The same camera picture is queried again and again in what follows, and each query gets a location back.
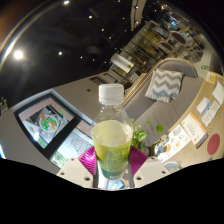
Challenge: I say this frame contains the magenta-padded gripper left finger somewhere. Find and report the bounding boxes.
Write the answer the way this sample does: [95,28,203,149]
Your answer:
[56,145,99,189]

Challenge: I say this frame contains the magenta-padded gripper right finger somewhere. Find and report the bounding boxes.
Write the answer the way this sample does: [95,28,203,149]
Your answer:
[127,145,169,189]

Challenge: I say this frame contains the clear green-labelled drink bottle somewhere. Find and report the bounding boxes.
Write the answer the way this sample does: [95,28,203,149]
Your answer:
[90,83,134,181]

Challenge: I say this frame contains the green potted plant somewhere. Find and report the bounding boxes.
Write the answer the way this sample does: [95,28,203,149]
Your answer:
[129,118,166,158]

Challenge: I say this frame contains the small blue white box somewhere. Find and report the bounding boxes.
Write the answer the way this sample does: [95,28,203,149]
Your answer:
[106,179,126,190]

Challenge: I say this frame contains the white leaflet with food pictures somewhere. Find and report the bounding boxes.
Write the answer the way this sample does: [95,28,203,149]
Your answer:
[153,123,192,164]

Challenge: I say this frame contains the grey curved sofa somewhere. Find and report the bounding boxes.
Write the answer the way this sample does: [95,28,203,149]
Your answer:
[123,58,206,148]

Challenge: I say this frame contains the window with festive decals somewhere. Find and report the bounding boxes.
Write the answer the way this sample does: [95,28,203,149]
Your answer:
[13,93,96,169]

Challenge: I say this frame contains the orange-edged white booklet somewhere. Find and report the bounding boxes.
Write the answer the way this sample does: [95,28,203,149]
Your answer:
[179,112,208,149]

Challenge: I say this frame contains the flat round red coaster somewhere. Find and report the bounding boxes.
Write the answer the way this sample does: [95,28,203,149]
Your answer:
[206,133,222,156]

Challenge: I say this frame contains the grey white chevron cushion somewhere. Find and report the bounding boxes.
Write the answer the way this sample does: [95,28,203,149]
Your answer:
[144,68,184,104]

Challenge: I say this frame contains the blue white card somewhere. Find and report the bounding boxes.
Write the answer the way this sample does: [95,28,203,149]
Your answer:
[195,97,212,116]

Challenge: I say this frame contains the white printed card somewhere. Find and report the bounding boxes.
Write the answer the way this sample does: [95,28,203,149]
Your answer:
[201,100,222,128]

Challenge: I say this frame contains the white round pillar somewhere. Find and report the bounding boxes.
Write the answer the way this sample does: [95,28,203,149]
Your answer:
[109,53,134,74]

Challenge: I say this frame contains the white paper napkin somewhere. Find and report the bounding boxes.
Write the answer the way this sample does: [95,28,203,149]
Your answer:
[211,81,224,106]

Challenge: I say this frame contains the yellow square card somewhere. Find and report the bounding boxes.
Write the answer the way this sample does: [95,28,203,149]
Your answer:
[205,71,218,84]

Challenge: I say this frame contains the ceiling spot lights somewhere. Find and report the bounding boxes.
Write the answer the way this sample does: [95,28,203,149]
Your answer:
[13,0,141,61]

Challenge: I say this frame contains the group of round-backed chairs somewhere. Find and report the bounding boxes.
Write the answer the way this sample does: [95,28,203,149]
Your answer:
[156,13,204,61]

